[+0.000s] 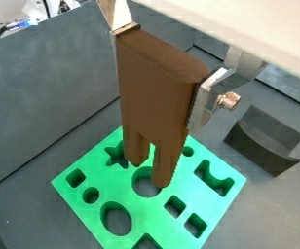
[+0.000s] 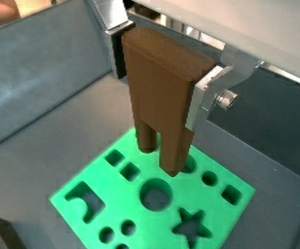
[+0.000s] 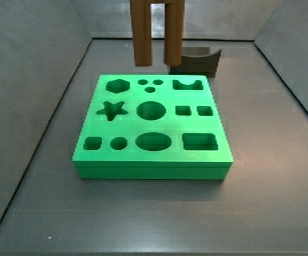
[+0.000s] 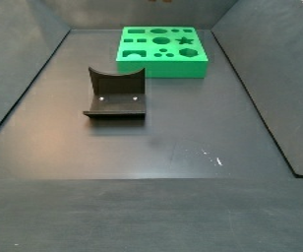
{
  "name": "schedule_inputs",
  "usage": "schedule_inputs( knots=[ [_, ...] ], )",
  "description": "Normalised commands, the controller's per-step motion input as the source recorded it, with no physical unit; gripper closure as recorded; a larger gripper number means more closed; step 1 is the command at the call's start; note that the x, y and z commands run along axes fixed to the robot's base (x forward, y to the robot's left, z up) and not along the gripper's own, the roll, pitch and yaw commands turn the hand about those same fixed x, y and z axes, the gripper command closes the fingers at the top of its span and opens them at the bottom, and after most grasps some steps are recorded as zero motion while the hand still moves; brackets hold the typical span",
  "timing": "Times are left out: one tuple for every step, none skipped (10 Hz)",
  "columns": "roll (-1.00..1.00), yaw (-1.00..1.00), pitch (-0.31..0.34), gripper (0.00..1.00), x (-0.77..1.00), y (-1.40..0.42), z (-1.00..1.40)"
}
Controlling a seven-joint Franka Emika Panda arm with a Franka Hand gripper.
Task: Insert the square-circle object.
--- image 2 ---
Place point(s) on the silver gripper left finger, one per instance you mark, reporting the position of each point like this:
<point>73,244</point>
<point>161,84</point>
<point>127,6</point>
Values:
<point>112,16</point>

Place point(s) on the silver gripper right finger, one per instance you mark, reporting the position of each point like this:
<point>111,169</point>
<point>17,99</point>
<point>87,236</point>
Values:
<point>212,90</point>

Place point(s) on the green shape insertion board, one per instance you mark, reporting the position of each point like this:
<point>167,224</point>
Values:
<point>125,204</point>

